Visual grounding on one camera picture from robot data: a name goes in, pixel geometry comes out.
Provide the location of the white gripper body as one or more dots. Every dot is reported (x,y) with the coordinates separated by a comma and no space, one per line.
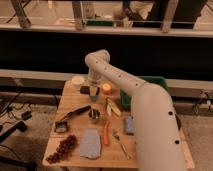
(93,91)

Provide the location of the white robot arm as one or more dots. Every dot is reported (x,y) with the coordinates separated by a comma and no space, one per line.
(156,134)

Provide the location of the white plastic cup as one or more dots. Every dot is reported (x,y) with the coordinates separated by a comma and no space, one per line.
(77,81)

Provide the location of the orange fruit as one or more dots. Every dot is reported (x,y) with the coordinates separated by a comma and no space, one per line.
(106,88)

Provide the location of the green plastic tray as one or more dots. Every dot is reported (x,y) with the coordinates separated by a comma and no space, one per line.
(125,100)

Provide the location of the orange carrot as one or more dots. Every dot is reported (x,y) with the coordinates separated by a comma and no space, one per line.
(106,133)

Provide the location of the metal fork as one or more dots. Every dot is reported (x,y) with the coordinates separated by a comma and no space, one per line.
(117,137)

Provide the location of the blue sponge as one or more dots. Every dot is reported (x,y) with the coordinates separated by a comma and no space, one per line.
(128,125)

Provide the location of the blue folded cloth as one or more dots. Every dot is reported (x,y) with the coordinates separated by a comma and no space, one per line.
(90,144)

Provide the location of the dark red grape bunch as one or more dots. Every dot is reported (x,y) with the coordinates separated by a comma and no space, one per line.
(62,151)

